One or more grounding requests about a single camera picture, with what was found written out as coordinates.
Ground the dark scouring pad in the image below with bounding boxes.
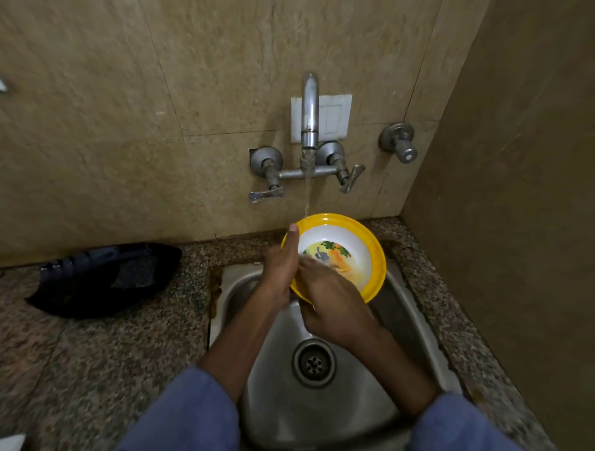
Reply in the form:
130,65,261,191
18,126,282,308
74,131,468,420
111,255,159,289

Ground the steel sink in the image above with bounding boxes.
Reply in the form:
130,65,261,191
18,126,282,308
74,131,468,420
208,260,464,451

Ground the black ribbed plastic tray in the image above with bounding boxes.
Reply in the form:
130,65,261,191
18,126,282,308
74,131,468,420
25,242,183,320

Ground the person's right forearm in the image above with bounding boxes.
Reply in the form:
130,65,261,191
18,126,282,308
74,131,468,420
351,325,443,421

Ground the person's left blue sleeve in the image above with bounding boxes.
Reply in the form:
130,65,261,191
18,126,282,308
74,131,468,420
113,367,240,451

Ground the person's right hand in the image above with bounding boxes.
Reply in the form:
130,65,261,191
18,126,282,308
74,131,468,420
295,255,380,349

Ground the white switch plate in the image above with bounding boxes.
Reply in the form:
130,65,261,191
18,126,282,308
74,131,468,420
290,94,353,144

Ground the metal wall valve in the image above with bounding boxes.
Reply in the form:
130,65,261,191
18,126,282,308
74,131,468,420
378,122,418,164

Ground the yellow rimmed picture bowl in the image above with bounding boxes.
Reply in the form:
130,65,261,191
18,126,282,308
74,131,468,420
280,212,387,305

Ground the person's left hand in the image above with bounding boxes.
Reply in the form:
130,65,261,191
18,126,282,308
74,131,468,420
258,222,301,310

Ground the metal wall faucet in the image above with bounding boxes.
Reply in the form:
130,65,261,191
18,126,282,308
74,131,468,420
249,70,367,204

